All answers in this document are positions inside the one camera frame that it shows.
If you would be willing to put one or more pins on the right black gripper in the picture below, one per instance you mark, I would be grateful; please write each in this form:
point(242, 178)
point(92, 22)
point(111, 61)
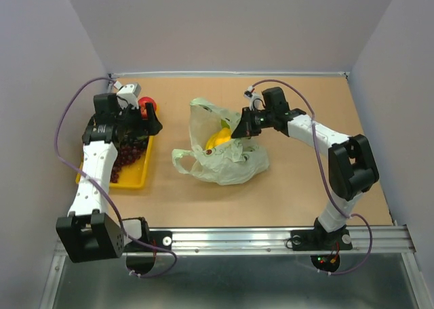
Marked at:
point(243, 129)

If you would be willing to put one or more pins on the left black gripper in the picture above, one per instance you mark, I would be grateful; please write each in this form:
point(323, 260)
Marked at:
point(150, 127)

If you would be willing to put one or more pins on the green fake pear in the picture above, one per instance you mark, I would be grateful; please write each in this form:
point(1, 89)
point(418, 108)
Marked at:
point(224, 124)

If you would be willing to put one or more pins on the yellow fake bell pepper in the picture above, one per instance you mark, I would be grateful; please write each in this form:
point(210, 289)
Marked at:
point(220, 137)

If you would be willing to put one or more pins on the green avocado print plastic bag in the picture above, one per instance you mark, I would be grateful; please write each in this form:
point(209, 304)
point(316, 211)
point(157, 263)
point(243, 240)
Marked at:
point(234, 162)

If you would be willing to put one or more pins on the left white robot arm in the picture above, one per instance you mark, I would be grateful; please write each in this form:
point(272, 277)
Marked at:
point(87, 231)

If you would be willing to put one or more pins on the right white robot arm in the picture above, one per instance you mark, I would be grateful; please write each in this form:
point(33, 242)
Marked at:
point(352, 170)

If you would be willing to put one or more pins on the dark fake grape bunch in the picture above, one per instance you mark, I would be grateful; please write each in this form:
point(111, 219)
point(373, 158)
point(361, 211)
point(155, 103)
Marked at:
point(135, 138)

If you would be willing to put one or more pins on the red fake grape bunch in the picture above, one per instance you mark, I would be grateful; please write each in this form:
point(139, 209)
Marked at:
point(126, 166)

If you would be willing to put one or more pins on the yellow plastic tray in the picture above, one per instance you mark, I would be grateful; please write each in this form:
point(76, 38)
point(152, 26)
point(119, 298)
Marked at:
point(117, 143)

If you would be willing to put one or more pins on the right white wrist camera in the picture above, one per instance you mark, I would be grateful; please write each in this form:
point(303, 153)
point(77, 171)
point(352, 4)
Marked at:
point(255, 101)

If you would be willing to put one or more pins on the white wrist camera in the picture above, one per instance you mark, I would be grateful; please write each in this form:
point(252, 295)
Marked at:
point(255, 101)
point(127, 95)

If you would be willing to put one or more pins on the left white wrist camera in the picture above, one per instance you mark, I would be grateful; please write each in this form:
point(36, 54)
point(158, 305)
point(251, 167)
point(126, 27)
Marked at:
point(127, 95)

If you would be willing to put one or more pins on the aluminium mounting rail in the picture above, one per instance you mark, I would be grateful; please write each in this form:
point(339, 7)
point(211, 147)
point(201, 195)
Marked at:
point(275, 241)

